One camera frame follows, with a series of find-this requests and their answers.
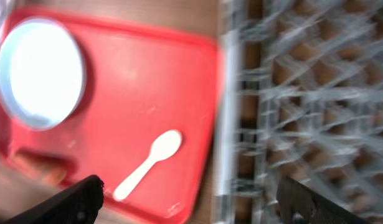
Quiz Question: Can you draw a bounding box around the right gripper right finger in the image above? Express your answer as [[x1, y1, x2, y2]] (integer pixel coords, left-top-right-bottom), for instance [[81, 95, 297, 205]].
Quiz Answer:
[[276, 177, 369, 224]]

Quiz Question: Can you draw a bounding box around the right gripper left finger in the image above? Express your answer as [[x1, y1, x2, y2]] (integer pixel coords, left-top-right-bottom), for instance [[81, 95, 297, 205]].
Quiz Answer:
[[4, 175, 104, 224]]

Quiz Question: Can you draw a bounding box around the white plastic spoon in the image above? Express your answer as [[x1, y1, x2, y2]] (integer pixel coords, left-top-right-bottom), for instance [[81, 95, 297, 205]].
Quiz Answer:
[[113, 129, 182, 201]]

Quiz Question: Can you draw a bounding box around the light blue plate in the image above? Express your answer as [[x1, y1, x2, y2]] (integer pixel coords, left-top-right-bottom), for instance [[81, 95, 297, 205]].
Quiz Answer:
[[0, 17, 87, 130]]

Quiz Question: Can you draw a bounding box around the grey dishwasher rack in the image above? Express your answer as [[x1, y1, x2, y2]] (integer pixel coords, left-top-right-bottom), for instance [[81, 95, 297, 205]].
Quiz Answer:
[[211, 0, 383, 223]]

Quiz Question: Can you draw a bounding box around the red serving tray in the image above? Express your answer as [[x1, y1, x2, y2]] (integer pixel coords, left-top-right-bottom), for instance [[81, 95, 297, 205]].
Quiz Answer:
[[0, 7, 222, 223]]

